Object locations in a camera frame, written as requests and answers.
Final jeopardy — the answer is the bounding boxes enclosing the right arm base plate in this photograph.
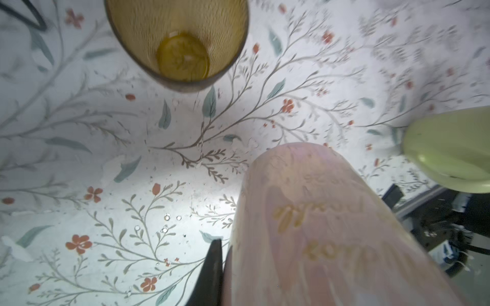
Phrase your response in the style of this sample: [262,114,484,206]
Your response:
[394,187,489,277]

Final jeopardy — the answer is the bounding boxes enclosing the pink tall mug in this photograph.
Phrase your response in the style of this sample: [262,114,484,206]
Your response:
[222,143,467,305]

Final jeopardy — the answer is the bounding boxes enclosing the amber textured glass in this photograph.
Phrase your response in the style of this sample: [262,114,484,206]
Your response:
[104,1,250,93]

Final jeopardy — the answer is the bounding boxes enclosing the black wire dish rack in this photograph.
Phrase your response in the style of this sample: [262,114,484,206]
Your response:
[1,0,48,32]

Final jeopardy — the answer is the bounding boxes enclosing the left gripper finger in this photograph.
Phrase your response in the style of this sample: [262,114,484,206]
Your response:
[186,239,223,306]

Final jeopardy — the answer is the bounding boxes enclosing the light green mug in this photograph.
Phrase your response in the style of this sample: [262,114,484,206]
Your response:
[402,107,489,194]

